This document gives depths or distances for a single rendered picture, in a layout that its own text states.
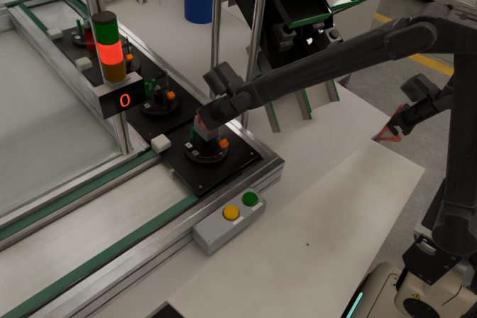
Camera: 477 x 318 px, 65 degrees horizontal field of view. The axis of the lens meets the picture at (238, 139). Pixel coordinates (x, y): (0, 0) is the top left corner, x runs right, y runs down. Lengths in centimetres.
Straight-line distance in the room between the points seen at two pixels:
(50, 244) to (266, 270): 57
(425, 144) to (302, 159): 174
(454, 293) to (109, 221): 94
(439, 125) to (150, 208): 249
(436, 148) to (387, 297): 143
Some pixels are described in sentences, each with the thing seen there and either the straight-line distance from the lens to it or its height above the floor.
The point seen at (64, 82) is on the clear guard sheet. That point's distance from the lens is 93.
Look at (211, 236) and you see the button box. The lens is 99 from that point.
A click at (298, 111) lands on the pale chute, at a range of 125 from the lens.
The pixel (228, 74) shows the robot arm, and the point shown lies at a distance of 87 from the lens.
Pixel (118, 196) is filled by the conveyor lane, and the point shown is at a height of 92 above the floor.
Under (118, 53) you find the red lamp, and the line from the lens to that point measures 89.
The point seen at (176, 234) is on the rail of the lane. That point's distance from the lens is 99.
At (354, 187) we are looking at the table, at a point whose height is 86.
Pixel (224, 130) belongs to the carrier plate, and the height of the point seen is 97.
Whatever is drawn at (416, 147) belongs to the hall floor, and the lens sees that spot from 288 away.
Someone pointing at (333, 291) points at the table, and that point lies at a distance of 109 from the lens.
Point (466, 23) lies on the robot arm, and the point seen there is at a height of 159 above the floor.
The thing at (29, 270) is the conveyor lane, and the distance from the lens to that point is 108.
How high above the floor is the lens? 183
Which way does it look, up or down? 47 degrees down
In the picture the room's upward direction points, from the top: 7 degrees clockwise
